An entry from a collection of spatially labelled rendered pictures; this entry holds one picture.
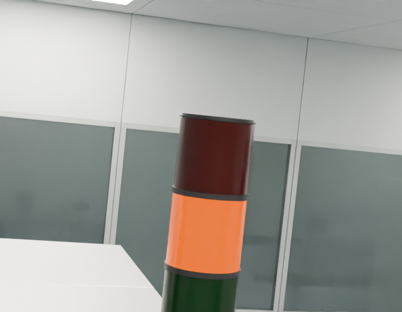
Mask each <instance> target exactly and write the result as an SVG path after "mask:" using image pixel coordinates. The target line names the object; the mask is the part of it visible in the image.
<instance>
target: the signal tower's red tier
mask: <svg viewBox="0 0 402 312"><path fill-rule="evenodd" d="M254 132H255V125H250V124H238V123H226V122H220V121H208V120H201V119H191V118H180V130H179V137H178V149H177V160H176V167H175V179H174V185H173V186H174V187H175V188H178V189H184V190H187V191H194V192H199V193H209V194H223V195H236V196H239V195H247V194H248V185H249V179H250V167H251V156H252V150H253V139H254Z"/></svg>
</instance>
